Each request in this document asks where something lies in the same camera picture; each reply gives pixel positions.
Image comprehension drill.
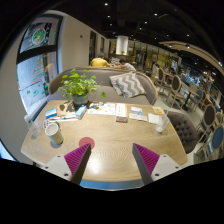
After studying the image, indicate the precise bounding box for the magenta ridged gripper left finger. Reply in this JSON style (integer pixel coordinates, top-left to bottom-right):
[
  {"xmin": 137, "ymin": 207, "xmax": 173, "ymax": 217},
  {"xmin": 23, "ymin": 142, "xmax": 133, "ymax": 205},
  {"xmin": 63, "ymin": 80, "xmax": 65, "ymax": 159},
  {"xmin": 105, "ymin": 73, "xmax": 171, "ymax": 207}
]
[{"xmin": 43, "ymin": 143, "xmax": 92, "ymax": 186}]

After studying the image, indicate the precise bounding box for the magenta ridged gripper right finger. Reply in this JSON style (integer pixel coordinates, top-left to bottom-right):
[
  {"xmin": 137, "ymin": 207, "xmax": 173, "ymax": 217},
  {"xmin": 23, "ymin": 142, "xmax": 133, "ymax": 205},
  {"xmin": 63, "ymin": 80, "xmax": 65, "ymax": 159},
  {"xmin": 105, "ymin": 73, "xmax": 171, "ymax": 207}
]
[{"xmin": 132, "ymin": 142, "xmax": 183, "ymax": 186}]

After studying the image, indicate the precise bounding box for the red round coaster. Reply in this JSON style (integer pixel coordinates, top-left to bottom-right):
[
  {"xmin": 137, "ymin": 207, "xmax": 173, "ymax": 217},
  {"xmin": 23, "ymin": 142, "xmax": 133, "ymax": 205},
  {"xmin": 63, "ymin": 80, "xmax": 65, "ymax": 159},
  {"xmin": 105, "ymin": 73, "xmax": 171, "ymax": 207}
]
[{"xmin": 79, "ymin": 137, "xmax": 95, "ymax": 148}]

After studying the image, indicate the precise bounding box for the white ceramic mug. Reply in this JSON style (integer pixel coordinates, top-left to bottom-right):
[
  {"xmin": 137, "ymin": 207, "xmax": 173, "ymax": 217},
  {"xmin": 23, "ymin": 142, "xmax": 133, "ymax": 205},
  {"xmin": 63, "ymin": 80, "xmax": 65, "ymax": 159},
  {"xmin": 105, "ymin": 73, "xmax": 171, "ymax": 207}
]
[{"xmin": 45, "ymin": 123, "xmax": 63, "ymax": 145}]

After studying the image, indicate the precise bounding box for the clear glass right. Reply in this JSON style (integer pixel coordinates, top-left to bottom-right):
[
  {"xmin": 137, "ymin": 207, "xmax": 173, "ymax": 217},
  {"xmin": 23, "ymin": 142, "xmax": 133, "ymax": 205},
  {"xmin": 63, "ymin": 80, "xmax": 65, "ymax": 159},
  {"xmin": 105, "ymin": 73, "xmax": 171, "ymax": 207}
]
[{"xmin": 155, "ymin": 115, "xmax": 170, "ymax": 133}]

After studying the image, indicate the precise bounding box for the clear glass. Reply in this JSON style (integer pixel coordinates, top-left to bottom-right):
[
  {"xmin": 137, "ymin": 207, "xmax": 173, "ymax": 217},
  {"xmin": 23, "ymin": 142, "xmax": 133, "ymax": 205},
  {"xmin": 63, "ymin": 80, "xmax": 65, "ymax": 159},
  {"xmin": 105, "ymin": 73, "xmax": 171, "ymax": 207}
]
[
  {"xmin": 24, "ymin": 115, "xmax": 40, "ymax": 138},
  {"xmin": 155, "ymin": 115, "xmax": 170, "ymax": 133}
]

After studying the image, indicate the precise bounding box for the white paper sheet right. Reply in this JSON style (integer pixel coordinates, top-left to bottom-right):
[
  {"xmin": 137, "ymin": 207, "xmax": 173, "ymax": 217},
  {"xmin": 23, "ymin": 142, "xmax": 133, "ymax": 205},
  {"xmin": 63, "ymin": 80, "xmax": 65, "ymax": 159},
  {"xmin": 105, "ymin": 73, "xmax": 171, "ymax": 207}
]
[{"xmin": 129, "ymin": 113, "xmax": 148, "ymax": 122}]

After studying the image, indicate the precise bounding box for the small dark booklet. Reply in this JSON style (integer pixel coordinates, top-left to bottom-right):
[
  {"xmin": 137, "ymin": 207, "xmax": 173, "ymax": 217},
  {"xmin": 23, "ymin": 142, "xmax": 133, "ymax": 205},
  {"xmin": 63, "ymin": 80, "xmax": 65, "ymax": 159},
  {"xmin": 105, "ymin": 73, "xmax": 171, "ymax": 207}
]
[{"xmin": 116, "ymin": 116, "xmax": 128, "ymax": 123}]

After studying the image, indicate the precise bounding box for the dark grey tufted armchair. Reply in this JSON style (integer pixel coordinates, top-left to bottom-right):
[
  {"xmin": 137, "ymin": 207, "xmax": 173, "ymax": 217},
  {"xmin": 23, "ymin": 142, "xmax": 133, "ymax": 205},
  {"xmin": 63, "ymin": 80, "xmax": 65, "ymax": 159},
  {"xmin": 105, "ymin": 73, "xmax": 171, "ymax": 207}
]
[{"xmin": 168, "ymin": 111, "xmax": 198, "ymax": 154}]

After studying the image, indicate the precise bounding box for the blue tissue box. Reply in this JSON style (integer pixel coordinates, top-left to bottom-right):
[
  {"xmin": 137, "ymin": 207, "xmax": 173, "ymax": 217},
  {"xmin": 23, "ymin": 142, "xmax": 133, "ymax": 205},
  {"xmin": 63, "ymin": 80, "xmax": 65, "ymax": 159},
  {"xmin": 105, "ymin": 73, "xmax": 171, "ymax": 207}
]
[{"xmin": 75, "ymin": 105, "xmax": 87, "ymax": 119}]

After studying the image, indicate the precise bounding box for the yellow card on table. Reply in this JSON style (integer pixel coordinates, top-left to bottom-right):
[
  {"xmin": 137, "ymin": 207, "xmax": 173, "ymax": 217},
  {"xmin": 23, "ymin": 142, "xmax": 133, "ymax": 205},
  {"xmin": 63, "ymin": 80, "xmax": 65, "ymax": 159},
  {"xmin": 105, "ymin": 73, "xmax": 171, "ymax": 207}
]
[{"xmin": 153, "ymin": 106, "xmax": 165, "ymax": 115}]

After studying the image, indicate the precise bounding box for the clear glass left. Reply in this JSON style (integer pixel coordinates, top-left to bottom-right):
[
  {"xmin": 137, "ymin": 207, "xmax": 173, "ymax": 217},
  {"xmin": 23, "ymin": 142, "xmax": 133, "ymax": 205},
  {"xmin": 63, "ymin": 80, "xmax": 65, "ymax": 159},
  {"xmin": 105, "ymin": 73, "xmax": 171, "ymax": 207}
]
[{"xmin": 24, "ymin": 115, "xmax": 40, "ymax": 138}]

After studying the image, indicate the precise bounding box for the blue white card box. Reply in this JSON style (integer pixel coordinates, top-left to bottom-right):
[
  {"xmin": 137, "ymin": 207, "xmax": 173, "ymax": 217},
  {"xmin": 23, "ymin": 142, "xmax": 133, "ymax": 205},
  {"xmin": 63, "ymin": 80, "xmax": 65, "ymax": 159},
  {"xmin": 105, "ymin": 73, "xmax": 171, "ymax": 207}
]
[{"xmin": 45, "ymin": 108, "xmax": 57, "ymax": 118}]

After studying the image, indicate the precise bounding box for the white menu leaflet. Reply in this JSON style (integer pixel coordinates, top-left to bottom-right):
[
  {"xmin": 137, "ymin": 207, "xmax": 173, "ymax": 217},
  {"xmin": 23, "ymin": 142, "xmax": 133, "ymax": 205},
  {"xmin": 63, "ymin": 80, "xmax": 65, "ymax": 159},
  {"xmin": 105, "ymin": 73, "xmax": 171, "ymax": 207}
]
[{"xmin": 116, "ymin": 103, "xmax": 127, "ymax": 117}]

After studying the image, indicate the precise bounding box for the wooden chair with blue seat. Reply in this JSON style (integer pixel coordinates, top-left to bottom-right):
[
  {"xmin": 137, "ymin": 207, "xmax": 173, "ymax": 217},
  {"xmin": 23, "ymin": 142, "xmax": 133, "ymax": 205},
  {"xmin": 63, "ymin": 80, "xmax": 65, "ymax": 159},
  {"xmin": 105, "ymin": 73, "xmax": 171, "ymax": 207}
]
[{"xmin": 194, "ymin": 125, "xmax": 224, "ymax": 164}]

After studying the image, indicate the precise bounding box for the green potted plant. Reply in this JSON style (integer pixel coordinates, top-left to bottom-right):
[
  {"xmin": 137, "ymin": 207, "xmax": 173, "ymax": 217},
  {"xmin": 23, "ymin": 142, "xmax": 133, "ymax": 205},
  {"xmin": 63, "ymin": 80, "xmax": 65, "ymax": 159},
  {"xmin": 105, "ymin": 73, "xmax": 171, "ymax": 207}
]
[{"xmin": 57, "ymin": 69, "xmax": 97, "ymax": 108}]

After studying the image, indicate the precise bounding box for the chevron striped cushion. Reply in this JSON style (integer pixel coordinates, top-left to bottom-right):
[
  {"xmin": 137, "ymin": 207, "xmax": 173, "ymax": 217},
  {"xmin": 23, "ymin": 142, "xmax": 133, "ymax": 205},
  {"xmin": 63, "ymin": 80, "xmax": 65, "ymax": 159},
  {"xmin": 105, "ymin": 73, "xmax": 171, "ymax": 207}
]
[{"xmin": 110, "ymin": 72, "xmax": 145, "ymax": 98}]

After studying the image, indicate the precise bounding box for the grey upholstered sofa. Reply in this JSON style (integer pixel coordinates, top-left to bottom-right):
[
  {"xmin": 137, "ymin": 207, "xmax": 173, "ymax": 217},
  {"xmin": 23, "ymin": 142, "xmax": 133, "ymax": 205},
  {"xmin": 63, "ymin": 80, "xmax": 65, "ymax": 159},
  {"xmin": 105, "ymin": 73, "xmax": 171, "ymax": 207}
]
[{"xmin": 48, "ymin": 67, "xmax": 159, "ymax": 106}]

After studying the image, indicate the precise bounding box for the person in white shirt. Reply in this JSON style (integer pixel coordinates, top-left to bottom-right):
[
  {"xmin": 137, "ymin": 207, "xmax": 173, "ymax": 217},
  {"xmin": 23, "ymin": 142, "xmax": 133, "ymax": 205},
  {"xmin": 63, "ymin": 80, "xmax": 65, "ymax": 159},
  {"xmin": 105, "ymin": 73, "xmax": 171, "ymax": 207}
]
[{"xmin": 119, "ymin": 59, "xmax": 136, "ymax": 71}]

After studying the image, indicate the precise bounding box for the person in yellow shirt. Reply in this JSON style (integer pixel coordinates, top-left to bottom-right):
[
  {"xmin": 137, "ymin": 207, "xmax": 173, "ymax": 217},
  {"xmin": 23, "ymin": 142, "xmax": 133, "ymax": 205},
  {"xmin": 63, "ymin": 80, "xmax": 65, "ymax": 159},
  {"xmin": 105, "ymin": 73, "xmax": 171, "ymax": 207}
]
[{"xmin": 90, "ymin": 53, "xmax": 109, "ymax": 67}]

